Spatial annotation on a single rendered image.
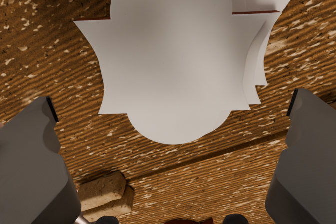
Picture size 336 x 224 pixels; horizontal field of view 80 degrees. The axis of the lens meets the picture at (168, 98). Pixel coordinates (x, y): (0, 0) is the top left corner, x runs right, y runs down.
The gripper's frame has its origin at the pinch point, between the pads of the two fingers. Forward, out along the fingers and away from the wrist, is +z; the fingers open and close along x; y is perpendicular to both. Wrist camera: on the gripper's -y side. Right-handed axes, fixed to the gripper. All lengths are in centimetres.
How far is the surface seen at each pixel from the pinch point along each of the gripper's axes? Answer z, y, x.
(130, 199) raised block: 3.3, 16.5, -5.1
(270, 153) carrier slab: 4.9, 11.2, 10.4
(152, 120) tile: 2.0, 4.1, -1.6
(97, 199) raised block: 2.2, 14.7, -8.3
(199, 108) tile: 2.0, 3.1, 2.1
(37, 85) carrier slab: 4.9, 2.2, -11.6
